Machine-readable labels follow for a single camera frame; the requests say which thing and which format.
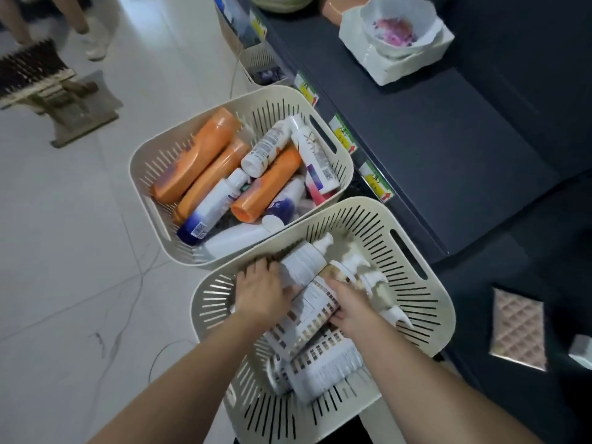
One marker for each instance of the person's left hand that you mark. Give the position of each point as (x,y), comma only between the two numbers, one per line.
(261,293)

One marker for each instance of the person's right hand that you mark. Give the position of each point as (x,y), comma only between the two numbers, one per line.
(354,314)

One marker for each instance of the cream slotted plastic basket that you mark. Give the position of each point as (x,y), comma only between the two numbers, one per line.
(152,152)
(416,295)

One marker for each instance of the Dove bottle blue bottom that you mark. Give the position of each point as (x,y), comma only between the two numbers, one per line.
(208,212)
(284,203)

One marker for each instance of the Dove bottle pink bottom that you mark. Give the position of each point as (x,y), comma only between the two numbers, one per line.
(317,194)

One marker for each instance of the dark grey shelf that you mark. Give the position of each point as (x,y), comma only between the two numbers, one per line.
(439,157)

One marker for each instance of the person's left forearm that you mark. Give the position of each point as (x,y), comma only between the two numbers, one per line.
(185,388)

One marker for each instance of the person's right forearm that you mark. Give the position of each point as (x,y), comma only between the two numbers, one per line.
(439,397)

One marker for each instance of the person's black trousers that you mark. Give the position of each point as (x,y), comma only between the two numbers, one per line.
(347,434)

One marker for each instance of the small cream slotted basket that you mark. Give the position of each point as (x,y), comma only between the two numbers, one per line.
(259,57)

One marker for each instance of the green yellow price label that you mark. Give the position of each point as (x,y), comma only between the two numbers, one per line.
(342,134)
(257,23)
(306,89)
(375,181)

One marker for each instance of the pink patterned flat packet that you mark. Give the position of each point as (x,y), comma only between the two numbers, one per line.
(518,328)

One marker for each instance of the bunch of dark blue packets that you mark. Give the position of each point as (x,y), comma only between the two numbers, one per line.
(268,76)

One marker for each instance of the small white box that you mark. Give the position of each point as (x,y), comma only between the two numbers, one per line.
(582,351)

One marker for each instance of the white square dish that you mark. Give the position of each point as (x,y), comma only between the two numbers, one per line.
(393,71)

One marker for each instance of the clear blue plastic box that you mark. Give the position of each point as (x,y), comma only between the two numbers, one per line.
(231,18)

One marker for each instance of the white floral bowl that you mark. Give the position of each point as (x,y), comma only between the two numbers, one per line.
(393,32)

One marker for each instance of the orange dome bowl with sticker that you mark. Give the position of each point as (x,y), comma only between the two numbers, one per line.
(337,6)

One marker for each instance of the wooden woven stool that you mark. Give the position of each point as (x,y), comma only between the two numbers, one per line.
(37,73)

